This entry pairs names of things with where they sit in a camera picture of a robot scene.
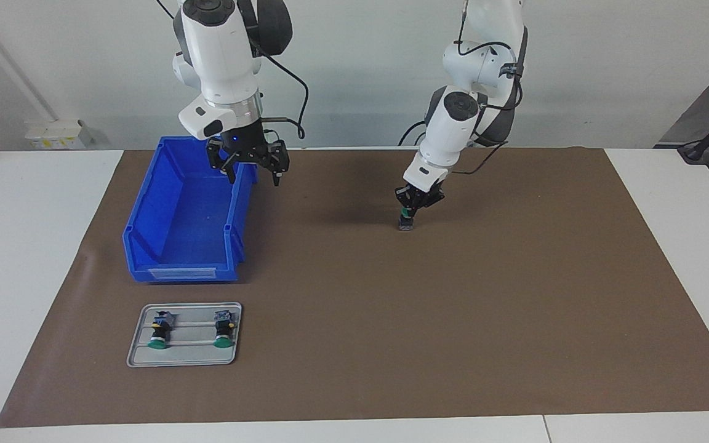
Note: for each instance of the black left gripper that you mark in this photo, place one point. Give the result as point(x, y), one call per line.
point(419, 195)

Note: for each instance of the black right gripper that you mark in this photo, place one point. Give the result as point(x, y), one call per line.
point(244, 141)

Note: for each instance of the green push button switch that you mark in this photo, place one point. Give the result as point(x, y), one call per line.
point(159, 335)
point(405, 224)

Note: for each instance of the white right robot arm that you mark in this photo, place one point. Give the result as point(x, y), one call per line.
point(219, 55)

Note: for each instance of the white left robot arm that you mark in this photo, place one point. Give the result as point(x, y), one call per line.
point(453, 129)

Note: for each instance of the green push button, white base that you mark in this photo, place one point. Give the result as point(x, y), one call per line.
point(224, 332)

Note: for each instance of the blue plastic storage bin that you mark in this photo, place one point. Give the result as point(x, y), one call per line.
point(188, 215)

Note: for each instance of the brown table mat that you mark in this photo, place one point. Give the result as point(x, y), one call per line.
point(453, 338)

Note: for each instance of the grey metal tray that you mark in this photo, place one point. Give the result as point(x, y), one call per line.
point(191, 354)

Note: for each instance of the white wall socket box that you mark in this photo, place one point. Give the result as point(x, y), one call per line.
point(59, 134)

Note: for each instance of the white wall conduit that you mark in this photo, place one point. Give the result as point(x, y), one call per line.
point(10, 64)

